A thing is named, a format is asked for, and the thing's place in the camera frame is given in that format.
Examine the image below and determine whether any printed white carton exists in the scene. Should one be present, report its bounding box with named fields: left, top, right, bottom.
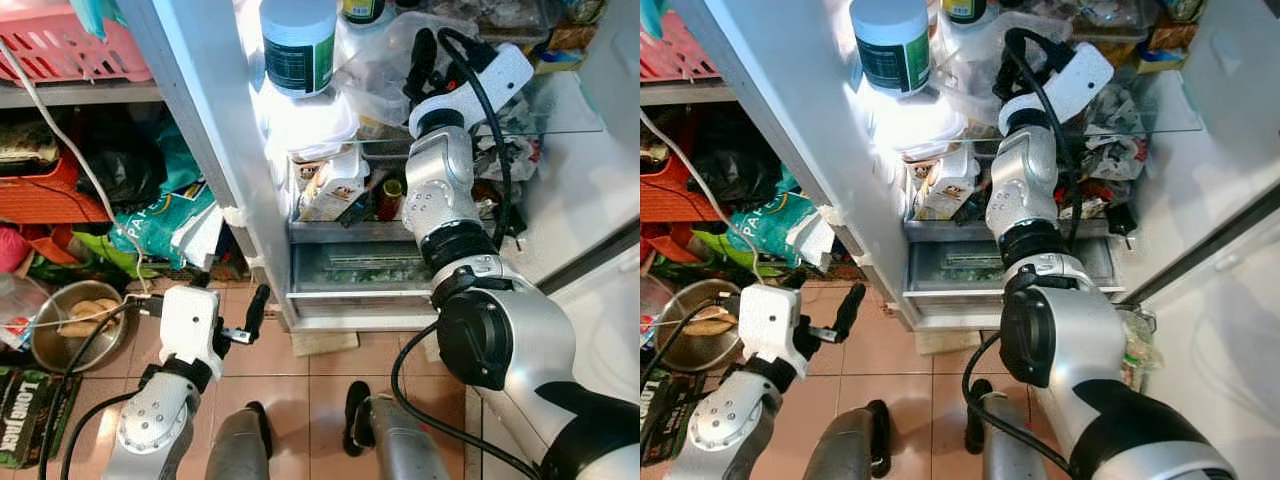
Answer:
left=915, top=150, right=981, bottom=221
left=298, top=150, right=369, bottom=223

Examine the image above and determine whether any teal printed sack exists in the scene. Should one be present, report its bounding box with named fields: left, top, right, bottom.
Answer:
left=110, top=125, right=226, bottom=269
left=715, top=165, right=836, bottom=266

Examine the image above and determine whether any grey left robot leg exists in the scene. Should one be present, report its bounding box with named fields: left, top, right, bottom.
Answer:
left=205, top=400, right=273, bottom=480
left=800, top=400, right=891, bottom=480

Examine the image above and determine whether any metal bowl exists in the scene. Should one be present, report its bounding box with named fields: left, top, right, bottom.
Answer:
left=30, top=280, right=131, bottom=373
left=655, top=280, right=746, bottom=373

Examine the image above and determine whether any grey robot leg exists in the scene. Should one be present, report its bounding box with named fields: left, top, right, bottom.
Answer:
left=800, top=400, right=891, bottom=480
left=965, top=378, right=1046, bottom=480
left=205, top=400, right=273, bottom=480
left=343, top=380, right=451, bottom=480

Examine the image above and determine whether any orange plastic crate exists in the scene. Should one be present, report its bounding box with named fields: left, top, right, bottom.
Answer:
left=0, top=150, right=111, bottom=226
left=640, top=150, right=706, bottom=223

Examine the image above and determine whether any white fridge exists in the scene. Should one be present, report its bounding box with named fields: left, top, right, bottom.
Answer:
left=690, top=0, right=1280, bottom=336
left=120, top=0, right=641, bottom=336

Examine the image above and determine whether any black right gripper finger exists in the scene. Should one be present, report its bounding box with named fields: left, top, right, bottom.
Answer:
left=405, top=28, right=438, bottom=103
left=992, top=45, right=1023, bottom=103

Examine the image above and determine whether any glass fridge shelf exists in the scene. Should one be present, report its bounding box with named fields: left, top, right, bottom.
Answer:
left=900, top=70, right=1206, bottom=151
left=290, top=70, right=606, bottom=151

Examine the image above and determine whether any pink plastic basket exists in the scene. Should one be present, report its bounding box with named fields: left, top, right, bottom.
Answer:
left=0, top=0, right=151, bottom=86
left=640, top=10, right=719, bottom=83

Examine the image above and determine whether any white lidded tub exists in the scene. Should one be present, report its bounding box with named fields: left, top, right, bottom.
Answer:
left=850, top=85, right=966, bottom=161
left=255, top=85, right=361, bottom=161

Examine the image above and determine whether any white cord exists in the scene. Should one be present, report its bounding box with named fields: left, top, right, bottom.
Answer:
left=0, top=40, right=151, bottom=291
left=640, top=105, right=766, bottom=291

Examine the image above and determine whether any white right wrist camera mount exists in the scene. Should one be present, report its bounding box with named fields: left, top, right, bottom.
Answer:
left=998, top=42, right=1114, bottom=136
left=408, top=42, right=536, bottom=139

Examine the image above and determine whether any grey shelf board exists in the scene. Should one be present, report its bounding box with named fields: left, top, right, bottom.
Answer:
left=0, top=80, right=166, bottom=109
left=640, top=80, right=726, bottom=107

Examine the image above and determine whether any clear plastic container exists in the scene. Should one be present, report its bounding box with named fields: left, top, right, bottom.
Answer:
left=930, top=12, right=1011, bottom=111
left=335, top=12, right=481, bottom=126

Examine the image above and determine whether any white jar green label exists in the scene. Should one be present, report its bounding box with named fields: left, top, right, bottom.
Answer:
left=258, top=0, right=338, bottom=99
left=850, top=0, right=933, bottom=98

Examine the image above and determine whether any clear crisper drawer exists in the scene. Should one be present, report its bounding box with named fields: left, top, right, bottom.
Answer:
left=903, top=222, right=1126, bottom=326
left=288, top=222, right=521, bottom=321

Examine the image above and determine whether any grey right robot leg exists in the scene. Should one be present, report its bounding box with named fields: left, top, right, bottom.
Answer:
left=343, top=380, right=451, bottom=480
left=965, top=378, right=1046, bottom=480

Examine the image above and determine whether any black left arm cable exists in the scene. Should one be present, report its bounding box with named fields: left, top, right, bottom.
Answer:
left=640, top=300, right=746, bottom=401
left=40, top=300, right=166, bottom=480

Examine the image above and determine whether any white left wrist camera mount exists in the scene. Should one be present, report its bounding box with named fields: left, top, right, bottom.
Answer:
left=738, top=285, right=801, bottom=366
left=160, top=285, right=223, bottom=366

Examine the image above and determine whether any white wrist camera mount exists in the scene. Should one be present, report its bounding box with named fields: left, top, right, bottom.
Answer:
left=160, top=285, right=223, bottom=366
left=738, top=285, right=801, bottom=366
left=408, top=42, right=536, bottom=139
left=998, top=42, right=1114, bottom=136

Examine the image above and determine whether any brown bread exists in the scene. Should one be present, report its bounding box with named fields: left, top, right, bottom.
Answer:
left=690, top=305, right=741, bottom=336
left=60, top=297, right=121, bottom=336

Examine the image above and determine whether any black printed packet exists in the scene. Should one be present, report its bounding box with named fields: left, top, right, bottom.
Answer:
left=640, top=370, right=706, bottom=466
left=0, top=365, right=81, bottom=471

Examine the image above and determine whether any crumpled plastic bag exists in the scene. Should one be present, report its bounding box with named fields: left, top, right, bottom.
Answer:
left=480, top=130, right=541, bottom=181
left=1085, top=90, right=1146, bottom=186

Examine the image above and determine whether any cardboard wedge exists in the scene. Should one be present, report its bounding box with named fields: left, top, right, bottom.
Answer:
left=290, top=330, right=359, bottom=356
left=915, top=330, right=986, bottom=356

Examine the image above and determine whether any black plastic bag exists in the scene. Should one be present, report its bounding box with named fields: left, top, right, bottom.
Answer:
left=690, top=135, right=771, bottom=206
left=75, top=130, right=166, bottom=206

